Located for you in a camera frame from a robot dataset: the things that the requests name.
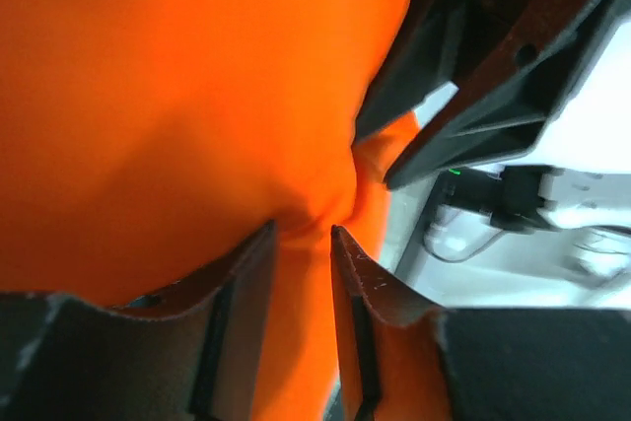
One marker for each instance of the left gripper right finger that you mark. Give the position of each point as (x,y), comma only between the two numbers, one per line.
(403,357)

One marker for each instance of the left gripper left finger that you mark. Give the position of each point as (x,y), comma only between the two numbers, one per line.
(189,351)

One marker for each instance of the orange t shirt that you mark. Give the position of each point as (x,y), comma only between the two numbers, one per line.
(141,139)

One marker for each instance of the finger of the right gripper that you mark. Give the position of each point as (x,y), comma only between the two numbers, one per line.
(518,63)
(439,41)

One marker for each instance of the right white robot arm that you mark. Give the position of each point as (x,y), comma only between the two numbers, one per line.
(519,176)

